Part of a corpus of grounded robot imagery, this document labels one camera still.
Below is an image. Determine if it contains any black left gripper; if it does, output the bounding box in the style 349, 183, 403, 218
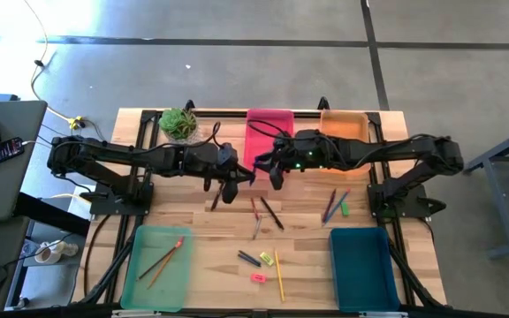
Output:
186, 144, 257, 205

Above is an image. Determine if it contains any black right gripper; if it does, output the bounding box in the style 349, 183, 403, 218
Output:
253, 137, 324, 191

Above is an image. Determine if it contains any black pen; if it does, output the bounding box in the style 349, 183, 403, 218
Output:
260, 195, 285, 231
209, 182, 225, 212

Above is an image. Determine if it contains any maroon pen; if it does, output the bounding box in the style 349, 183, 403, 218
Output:
321, 188, 338, 223

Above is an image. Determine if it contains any dark green crayon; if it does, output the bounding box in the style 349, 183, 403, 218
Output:
239, 249, 263, 266

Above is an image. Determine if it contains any cluster of markers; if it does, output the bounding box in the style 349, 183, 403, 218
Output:
323, 188, 353, 226

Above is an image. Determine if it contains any navy blue crayon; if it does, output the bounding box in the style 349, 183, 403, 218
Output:
237, 253, 261, 269

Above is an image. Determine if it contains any yellow pencil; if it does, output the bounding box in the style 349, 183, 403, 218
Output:
273, 248, 286, 303

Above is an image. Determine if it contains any tan pencil red eraser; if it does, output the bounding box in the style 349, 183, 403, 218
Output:
147, 237, 186, 291

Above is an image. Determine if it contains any dark pencil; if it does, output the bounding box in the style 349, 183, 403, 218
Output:
137, 246, 177, 282

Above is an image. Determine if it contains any pink translucent plastic bin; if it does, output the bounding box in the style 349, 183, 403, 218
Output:
242, 108, 296, 178

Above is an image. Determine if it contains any potted plant triangle-patterned pot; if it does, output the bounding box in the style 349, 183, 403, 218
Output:
157, 107, 201, 145

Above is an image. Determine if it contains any orange translucent plastic bin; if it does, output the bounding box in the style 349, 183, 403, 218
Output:
319, 110, 370, 176

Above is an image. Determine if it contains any blue plastic bin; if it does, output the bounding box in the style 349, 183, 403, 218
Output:
328, 226, 401, 314

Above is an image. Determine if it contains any white tape roll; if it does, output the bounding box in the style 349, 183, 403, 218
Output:
34, 239, 80, 266

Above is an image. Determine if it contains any grey desk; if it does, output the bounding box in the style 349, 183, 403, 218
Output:
0, 99, 49, 223

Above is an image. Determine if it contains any grey metal stand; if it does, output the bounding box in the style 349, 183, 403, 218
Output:
463, 122, 509, 261

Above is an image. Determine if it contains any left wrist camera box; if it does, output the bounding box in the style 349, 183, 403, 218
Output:
217, 141, 239, 171

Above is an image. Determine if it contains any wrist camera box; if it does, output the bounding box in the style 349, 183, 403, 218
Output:
217, 141, 239, 171
295, 128, 323, 154

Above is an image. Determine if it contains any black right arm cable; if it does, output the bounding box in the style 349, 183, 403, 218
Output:
247, 118, 291, 142

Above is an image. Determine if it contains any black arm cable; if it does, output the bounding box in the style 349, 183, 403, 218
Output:
199, 121, 223, 147
247, 118, 291, 142

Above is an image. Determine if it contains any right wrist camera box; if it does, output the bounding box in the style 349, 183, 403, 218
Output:
295, 128, 323, 154

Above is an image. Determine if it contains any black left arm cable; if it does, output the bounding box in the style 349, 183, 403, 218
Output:
199, 121, 223, 147

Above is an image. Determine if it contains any black aluminium rig frame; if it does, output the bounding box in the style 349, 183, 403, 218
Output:
80, 96, 448, 310

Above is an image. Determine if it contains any white cable yellow plug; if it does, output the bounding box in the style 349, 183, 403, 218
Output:
20, 0, 86, 132

